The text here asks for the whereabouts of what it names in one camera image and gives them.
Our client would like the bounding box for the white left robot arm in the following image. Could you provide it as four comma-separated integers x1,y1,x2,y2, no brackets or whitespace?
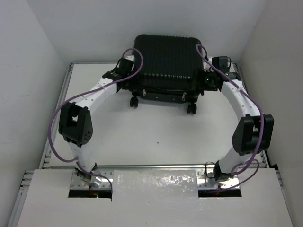
58,55,135,182

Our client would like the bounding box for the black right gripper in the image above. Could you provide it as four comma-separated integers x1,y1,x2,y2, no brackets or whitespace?
190,68,218,91

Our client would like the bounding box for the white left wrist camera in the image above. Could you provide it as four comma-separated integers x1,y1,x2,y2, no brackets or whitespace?
125,55,135,62

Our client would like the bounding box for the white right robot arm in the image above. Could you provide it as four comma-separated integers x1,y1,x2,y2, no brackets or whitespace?
202,57,274,181

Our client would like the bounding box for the metal mounting rail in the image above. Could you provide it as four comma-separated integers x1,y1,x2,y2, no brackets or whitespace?
22,163,261,190

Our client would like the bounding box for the black hard-shell suitcase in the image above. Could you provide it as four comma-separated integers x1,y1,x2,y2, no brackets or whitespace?
122,34,204,114

